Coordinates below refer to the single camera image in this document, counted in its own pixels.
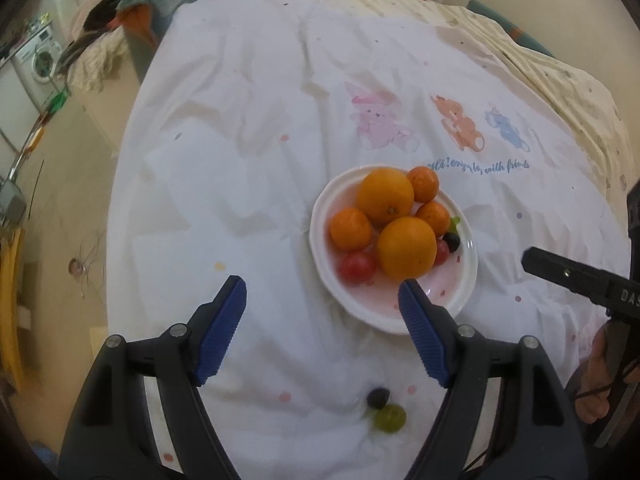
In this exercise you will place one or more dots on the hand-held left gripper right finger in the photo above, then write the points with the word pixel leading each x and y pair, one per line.
pixel 422 330

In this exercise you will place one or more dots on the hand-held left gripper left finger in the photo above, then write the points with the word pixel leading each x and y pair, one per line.
pixel 222 330

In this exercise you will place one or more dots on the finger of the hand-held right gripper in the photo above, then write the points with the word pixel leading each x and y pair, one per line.
pixel 565 272

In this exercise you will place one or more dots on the pink dotted plate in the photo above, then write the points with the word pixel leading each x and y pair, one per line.
pixel 450 282

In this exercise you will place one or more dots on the red cherry tomato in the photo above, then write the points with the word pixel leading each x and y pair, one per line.
pixel 357 266
pixel 442 255

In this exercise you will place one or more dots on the dark purple grape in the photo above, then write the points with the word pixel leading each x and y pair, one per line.
pixel 452 242
pixel 377 397

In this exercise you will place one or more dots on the large orange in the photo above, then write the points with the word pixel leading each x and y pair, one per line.
pixel 382 195
pixel 406 247

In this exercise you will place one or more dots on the green grape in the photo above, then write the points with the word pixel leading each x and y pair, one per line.
pixel 390 417

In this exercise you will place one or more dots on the small tangerine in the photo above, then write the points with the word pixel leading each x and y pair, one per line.
pixel 424 183
pixel 435 216
pixel 350 229

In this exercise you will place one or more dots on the person's right hand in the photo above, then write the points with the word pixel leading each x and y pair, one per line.
pixel 592 390

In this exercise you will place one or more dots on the white printed blanket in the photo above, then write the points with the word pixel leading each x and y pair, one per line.
pixel 240 160

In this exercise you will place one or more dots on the cream patterned bed sheet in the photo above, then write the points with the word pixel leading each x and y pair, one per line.
pixel 575 85

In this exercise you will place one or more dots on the yellow board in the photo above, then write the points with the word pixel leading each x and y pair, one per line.
pixel 10 300

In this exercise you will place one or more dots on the grey box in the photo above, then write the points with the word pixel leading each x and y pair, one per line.
pixel 11 205

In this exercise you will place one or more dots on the green broom head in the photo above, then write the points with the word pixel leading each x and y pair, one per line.
pixel 57 101

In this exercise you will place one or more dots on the cream floral cloth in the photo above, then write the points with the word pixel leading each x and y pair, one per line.
pixel 100 65

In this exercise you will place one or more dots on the teal and orange cloth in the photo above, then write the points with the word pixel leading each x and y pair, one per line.
pixel 142 25

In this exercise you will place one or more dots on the white washing machine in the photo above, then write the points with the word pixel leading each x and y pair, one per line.
pixel 40 60

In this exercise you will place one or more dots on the dark clothes pile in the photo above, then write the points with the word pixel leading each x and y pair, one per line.
pixel 100 17

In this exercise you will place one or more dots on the chrome metal rail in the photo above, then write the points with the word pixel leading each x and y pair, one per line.
pixel 27 142

